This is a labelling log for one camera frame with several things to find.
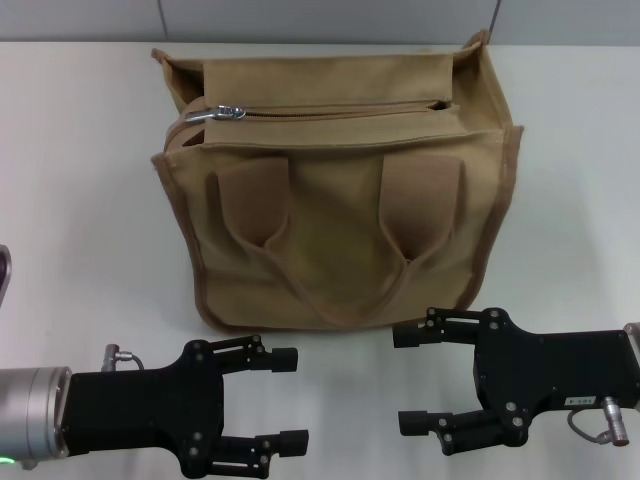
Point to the silver metal zipper pull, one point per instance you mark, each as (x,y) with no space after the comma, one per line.
(220,113)

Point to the khaki canvas food bag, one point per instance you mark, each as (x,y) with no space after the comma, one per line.
(340,210)

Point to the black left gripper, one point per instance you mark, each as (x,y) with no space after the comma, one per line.
(145,410)

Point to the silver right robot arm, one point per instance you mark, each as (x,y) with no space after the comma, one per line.
(633,340)

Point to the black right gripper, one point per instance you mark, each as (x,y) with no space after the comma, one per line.
(550,367)

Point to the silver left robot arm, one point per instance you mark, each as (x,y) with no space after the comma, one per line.
(30,415)

